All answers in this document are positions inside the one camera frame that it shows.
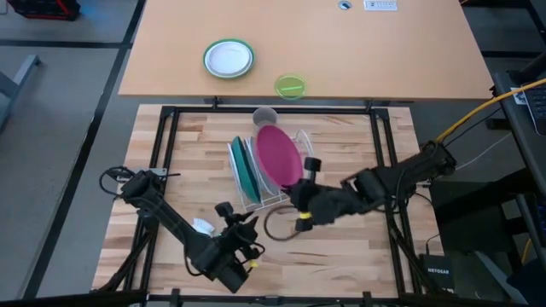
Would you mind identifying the small green bowl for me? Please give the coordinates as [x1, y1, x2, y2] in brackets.
[274, 73, 309, 101]

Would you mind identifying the grey metal bench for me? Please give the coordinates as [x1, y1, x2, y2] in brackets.
[0, 54, 42, 129]

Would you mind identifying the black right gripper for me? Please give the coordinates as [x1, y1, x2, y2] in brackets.
[289, 178, 345, 226]

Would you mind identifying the white power strip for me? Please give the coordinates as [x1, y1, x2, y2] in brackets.
[363, 0, 399, 12]

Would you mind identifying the beige wooden desk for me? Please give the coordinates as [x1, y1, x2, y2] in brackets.
[118, 0, 496, 102]

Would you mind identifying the pink plate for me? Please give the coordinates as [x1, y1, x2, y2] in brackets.
[255, 124, 305, 190]

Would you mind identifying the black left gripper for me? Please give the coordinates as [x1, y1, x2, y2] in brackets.
[219, 212, 262, 268]

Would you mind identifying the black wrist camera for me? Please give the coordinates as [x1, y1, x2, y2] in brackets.
[213, 201, 236, 225]
[303, 156, 322, 183]

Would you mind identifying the green rimmed plate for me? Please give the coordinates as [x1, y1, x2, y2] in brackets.
[202, 38, 256, 80]

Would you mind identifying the grey translucent cup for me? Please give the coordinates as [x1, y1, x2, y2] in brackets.
[252, 107, 279, 129]

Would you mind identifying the red and black crate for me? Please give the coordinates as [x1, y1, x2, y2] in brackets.
[6, 0, 82, 22]

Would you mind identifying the yellow cable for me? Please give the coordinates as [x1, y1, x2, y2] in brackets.
[430, 78, 546, 146]

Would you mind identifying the black Netgear network switch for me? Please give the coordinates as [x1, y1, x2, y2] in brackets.
[419, 253, 456, 294]

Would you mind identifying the small white plate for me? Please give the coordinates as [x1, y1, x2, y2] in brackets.
[206, 41, 253, 77]

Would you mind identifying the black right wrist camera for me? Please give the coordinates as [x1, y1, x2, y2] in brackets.
[303, 156, 322, 183]

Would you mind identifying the white wire dish rack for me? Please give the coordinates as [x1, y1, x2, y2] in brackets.
[227, 129, 316, 213]

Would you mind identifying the teal plate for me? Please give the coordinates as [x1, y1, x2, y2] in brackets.
[230, 135, 262, 205]

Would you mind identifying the black keyboard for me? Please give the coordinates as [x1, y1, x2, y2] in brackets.
[522, 87, 546, 137]

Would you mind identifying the black equipment cart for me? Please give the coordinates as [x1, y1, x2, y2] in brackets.
[493, 70, 546, 269]

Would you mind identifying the red translucent bowl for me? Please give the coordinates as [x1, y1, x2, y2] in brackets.
[263, 203, 309, 242]

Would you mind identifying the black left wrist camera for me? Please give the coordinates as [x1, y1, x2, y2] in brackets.
[213, 201, 236, 225]

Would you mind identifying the black table frame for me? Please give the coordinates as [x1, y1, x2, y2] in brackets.
[91, 104, 432, 307]

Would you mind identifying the large white plate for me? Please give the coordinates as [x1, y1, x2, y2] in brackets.
[245, 136, 281, 197]

